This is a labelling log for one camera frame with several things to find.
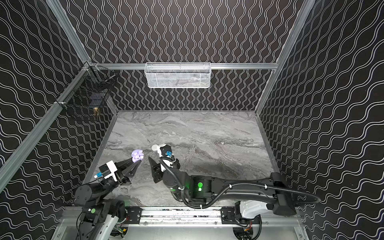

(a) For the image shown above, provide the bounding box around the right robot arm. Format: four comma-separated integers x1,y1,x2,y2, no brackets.
149,157,321,219

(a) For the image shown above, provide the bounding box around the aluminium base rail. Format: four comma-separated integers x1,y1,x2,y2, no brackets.
59,205,304,228

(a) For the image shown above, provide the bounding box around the purple round earbud case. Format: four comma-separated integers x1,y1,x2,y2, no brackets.
131,150,144,163

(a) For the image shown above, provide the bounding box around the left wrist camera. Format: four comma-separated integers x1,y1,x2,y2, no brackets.
94,161,118,182

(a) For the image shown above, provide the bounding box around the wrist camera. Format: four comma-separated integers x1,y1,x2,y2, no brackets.
159,144,176,170
94,161,118,182

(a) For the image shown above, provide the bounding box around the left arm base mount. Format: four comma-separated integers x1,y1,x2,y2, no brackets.
121,207,143,225

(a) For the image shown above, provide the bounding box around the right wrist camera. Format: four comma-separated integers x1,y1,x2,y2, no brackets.
159,144,176,170

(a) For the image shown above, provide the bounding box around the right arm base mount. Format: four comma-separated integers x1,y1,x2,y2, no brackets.
220,207,261,227

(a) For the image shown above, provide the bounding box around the white wire mesh basket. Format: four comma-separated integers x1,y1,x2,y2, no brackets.
144,62,212,89

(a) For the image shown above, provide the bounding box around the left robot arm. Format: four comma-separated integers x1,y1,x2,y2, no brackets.
74,158,143,240

